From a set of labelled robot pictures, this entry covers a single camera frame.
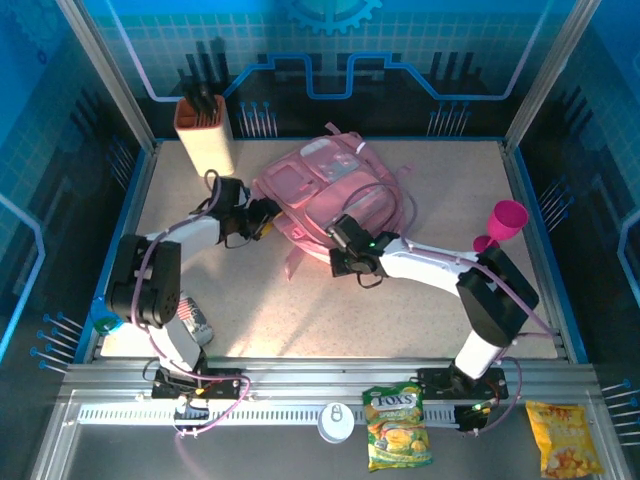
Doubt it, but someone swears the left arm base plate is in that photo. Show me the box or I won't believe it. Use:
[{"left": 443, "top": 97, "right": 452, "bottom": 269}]
[{"left": 152, "top": 364, "right": 244, "bottom": 401}]

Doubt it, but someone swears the blue green plastic container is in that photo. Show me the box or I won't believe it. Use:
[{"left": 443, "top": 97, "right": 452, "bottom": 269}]
[{"left": 89, "top": 294, "right": 124, "bottom": 335}]

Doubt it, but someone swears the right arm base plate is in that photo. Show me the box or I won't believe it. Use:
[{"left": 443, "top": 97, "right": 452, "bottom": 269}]
[{"left": 417, "top": 367, "right": 509, "bottom": 401}]

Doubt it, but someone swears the striped soda can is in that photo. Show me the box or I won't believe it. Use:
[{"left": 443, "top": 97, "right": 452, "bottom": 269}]
[{"left": 177, "top": 295, "right": 215, "bottom": 347}]

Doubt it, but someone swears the beige pen holder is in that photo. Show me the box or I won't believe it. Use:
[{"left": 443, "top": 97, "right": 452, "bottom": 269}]
[{"left": 173, "top": 94, "right": 236, "bottom": 177}]

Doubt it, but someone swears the aluminium side rail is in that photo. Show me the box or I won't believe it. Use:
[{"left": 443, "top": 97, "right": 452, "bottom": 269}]
[
  {"left": 499, "top": 139, "right": 574, "bottom": 361},
  {"left": 82, "top": 142, "right": 161, "bottom": 361}
]

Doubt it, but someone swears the yellow snack bag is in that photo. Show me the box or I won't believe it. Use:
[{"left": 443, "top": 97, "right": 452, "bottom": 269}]
[{"left": 524, "top": 400, "right": 605, "bottom": 480}]

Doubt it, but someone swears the pink plastic goblet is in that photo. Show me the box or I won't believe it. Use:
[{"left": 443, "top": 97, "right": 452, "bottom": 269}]
[{"left": 472, "top": 199, "right": 530, "bottom": 254}]

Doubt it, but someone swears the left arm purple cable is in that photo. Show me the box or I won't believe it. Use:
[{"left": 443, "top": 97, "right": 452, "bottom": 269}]
[{"left": 132, "top": 168, "right": 254, "bottom": 441}]

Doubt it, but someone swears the white round lock disc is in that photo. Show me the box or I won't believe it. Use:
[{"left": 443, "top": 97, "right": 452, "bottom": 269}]
[{"left": 317, "top": 401, "right": 356, "bottom": 444}]

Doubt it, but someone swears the slotted cable duct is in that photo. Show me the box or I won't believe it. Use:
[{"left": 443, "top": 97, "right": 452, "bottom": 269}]
[{"left": 77, "top": 403, "right": 464, "bottom": 427}]

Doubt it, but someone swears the aluminium frame post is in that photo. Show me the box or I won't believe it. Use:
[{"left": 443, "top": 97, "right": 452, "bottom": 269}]
[
  {"left": 503, "top": 0, "right": 586, "bottom": 149},
  {"left": 57, "top": 0, "right": 157, "bottom": 151}
]

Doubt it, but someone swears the green candy bag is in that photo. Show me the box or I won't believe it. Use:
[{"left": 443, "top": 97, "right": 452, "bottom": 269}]
[{"left": 362, "top": 382, "right": 434, "bottom": 472}]

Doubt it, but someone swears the aluminium front rail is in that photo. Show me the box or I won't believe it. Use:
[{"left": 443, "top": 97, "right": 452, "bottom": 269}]
[{"left": 59, "top": 357, "right": 601, "bottom": 401}]

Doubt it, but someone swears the pink backpack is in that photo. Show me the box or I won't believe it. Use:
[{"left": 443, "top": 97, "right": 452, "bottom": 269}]
[{"left": 252, "top": 121, "right": 416, "bottom": 281}]

